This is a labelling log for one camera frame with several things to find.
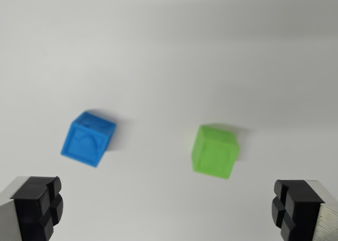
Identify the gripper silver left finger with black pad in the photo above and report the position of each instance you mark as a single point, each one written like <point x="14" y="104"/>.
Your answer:
<point x="29" y="209"/>

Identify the green embossed cube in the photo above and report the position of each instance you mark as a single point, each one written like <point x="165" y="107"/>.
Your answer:
<point x="215" y="153"/>

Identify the blue embossed cube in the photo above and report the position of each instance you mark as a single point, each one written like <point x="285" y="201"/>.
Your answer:
<point x="84" y="143"/>

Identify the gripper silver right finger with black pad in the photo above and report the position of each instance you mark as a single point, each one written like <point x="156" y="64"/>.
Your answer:
<point x="303" y="212"/>

